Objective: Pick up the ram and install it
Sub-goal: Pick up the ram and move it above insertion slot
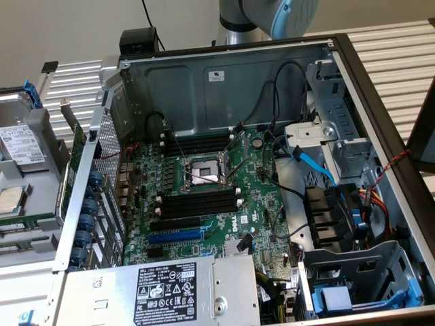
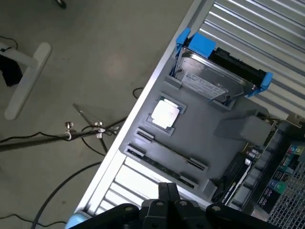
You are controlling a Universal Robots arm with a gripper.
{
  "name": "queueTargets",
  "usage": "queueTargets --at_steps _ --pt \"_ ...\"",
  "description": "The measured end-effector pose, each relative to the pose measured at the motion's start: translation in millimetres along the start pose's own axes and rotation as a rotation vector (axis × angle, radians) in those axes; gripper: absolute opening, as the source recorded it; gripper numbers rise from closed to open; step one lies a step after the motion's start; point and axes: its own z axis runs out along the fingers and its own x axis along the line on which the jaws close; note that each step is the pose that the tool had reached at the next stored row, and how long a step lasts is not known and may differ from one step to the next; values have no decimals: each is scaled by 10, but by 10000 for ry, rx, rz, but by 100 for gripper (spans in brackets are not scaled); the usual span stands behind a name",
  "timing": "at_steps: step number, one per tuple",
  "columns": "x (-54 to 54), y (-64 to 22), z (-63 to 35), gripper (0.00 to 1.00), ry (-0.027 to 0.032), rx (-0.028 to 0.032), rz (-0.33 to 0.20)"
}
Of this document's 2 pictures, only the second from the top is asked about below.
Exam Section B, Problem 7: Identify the green computer motherboard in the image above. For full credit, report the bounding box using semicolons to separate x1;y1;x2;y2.
220;118;281;207

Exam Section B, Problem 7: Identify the grey plastic parts rack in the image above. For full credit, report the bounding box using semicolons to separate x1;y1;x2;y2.
118;56;275;200

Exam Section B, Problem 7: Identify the silver CPU chip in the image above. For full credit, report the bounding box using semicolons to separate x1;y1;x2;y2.
150;96;187;131

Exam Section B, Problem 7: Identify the grey metal PC case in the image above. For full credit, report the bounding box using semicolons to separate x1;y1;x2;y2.
252;119;305;229

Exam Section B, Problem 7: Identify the silver hard disk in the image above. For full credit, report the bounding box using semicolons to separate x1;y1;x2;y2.
175;46;257;105

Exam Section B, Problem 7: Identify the dark metal tripod stand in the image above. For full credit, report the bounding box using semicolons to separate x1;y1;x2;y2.
0;102;127;156

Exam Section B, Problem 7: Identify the white desk leg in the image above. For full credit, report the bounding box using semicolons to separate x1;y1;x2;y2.
0;40;52;120

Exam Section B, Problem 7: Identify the thick black floor cable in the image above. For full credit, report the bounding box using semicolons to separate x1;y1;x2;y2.
30;161;103;229

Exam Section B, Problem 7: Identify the thin black floor cable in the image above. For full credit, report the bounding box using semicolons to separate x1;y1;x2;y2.
0;213;69;227

